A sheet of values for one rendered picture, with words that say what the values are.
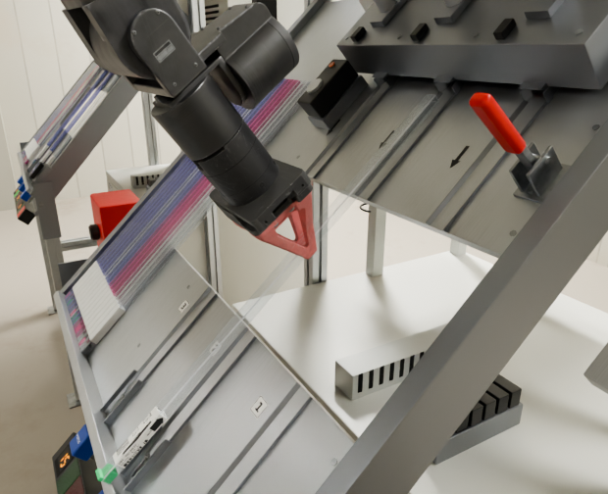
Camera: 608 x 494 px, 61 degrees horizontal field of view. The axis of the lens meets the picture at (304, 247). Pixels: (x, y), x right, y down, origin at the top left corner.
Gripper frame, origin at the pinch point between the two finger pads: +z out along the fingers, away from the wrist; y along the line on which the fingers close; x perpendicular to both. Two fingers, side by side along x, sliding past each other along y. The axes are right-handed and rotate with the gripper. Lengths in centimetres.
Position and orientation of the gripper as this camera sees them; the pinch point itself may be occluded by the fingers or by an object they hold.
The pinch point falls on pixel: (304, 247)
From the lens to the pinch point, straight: 52.7
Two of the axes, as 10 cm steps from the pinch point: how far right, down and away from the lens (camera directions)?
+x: -6.9, 7.1, -1.7
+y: -5.1, -3.1, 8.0
